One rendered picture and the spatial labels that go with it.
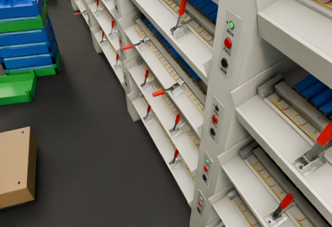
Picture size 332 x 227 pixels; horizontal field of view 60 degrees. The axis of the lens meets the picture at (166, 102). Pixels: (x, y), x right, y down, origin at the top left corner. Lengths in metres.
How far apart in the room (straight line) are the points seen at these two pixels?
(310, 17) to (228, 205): 0.59
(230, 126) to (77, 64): 1.50
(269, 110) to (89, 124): 1.15
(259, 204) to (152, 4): 0.61
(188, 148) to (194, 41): 0.39
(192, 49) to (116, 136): 0.88
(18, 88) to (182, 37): 1.35
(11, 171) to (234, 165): 0.89
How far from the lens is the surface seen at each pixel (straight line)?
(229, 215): 0.87
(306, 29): 0.42
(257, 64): 0.53
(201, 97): 0.80
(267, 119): 0.55
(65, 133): 1.55
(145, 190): 1.29
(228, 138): 0.64
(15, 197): 1.28
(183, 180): 1.13
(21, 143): 1.37
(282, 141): 0.53
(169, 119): 1.05
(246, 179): 0.70
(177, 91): 0.85
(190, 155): 0.95
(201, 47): 0.69
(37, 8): 1.72
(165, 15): 0.83
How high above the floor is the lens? 1.12
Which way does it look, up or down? 44 degrees down
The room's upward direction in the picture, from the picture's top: straight up
